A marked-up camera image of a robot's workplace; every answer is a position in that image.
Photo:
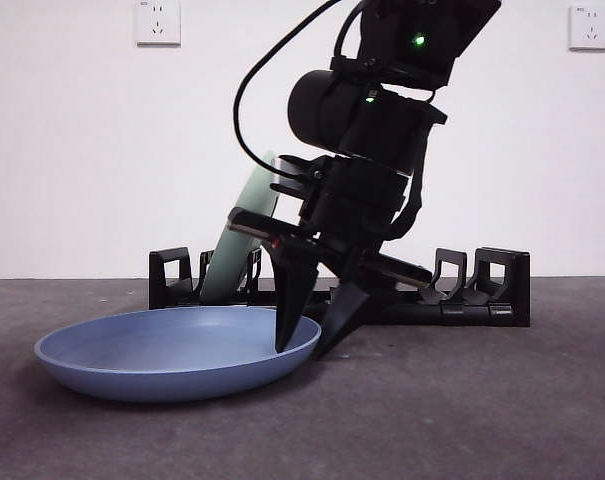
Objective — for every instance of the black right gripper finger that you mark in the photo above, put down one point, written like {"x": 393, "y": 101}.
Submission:
{"x": 293, "y": 295}
{"x": 344, "y": 320}

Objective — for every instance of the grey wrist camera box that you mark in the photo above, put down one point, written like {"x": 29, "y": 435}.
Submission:
{"x": 299, "y": 175}

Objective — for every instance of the blue round plate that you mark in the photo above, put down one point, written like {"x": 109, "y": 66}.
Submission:
{"x": 172, "y": 360}

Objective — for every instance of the green round plate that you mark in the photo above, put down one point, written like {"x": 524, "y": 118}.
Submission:
{"x": 227, "y": 270}

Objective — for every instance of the black plastic plate rack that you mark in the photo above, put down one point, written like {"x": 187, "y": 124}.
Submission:
{"x": 482, "y": 315}

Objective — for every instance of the white wall socket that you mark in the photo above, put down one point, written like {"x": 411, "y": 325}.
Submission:
{"x": 589, "y": 29}
{"x": 158, "y": 24}

